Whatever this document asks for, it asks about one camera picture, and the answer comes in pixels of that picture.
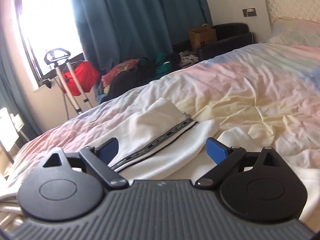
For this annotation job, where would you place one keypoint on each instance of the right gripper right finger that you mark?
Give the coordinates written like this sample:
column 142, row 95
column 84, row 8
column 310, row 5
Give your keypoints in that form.
column 256, row 186

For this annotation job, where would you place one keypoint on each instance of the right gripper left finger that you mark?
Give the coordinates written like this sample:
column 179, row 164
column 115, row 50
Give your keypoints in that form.
column 66, row 186

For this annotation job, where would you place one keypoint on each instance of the white zip-up jacket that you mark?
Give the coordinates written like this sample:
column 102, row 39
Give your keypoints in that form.
column 161, row 142

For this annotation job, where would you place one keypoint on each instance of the pile of colourful clothes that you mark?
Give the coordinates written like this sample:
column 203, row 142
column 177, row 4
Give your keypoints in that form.
column 139, row 72

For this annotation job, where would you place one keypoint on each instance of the dark chair white back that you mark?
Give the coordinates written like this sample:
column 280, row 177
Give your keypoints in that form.
column 11, row 129

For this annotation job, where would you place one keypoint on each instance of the pastel tie-dye bed cover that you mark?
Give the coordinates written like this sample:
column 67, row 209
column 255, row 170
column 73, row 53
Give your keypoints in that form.
column 260, row 95

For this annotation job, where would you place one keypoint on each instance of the teal curtain left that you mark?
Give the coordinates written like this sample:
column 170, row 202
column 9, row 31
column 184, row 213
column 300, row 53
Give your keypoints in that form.
column 12, row 96

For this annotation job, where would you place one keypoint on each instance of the teal curtain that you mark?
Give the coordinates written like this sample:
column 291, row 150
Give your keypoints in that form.
column 12, row 96
column 113, row 31

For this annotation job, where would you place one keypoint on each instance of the red garment bag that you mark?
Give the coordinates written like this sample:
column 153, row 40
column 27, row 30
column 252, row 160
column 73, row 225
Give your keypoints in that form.
column 85, row 73

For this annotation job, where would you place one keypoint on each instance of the dark armchair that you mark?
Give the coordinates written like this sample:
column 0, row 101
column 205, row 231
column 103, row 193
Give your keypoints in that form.
column 230, row 36

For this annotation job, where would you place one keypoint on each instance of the pastel pillow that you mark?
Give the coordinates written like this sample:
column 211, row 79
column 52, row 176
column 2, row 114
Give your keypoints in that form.
column 290, row 32

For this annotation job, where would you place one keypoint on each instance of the brown paper bag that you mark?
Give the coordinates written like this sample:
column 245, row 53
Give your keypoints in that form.
column 201, row 36

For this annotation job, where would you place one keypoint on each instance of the teal curtain right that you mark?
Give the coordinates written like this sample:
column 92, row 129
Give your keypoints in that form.
column 113, row 31

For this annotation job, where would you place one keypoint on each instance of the dark framed window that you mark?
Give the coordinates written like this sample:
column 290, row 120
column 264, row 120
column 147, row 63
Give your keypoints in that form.
column 45, row 25

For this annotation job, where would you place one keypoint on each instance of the quilted white headboard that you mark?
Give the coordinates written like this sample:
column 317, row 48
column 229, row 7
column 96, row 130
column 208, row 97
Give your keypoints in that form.
column 307, row 10

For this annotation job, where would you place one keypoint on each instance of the wall switch plate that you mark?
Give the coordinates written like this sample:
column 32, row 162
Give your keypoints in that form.
column 249, row 12

